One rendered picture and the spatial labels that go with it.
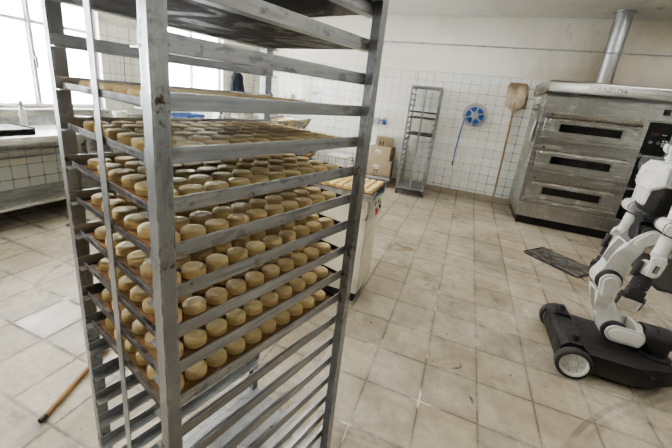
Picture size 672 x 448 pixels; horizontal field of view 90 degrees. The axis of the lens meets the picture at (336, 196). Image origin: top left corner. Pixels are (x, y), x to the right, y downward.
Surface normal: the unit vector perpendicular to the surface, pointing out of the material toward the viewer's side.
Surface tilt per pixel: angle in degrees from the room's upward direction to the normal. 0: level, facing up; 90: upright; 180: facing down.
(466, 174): 90
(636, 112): 90
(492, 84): 90
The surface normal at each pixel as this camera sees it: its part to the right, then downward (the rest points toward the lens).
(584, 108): -0.36, 0.23
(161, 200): 0.79, 0.25
